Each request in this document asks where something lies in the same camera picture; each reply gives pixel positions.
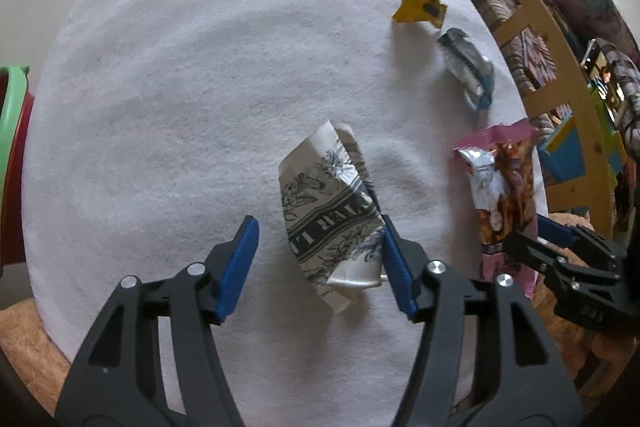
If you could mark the small yellow black wrapper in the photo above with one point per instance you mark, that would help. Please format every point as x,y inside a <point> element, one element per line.
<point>417,7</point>

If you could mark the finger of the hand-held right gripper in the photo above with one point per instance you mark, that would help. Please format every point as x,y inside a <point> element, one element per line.
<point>555,227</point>
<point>530,252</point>

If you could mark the orange fluffy rug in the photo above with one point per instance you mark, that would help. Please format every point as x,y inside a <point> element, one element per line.
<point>25,332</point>

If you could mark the blue box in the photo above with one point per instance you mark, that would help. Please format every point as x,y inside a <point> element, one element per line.
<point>565,157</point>

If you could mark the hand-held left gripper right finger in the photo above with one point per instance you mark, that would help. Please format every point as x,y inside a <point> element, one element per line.
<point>397,272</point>

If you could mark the silver and blue wrapper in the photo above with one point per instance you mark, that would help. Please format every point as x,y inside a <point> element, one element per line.
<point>467,62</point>

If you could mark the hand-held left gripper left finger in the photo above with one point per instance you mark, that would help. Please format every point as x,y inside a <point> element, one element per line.
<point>240,267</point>

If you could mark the red and green bin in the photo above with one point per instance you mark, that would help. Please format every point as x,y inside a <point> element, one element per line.
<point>12,132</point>

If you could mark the purple blanket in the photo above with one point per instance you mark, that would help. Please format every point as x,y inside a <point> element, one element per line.
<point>595,7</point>

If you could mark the pink snack packet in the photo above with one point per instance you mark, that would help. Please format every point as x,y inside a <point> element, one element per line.
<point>500,187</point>

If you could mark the white towel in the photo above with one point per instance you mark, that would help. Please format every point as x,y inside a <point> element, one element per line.
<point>200,82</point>

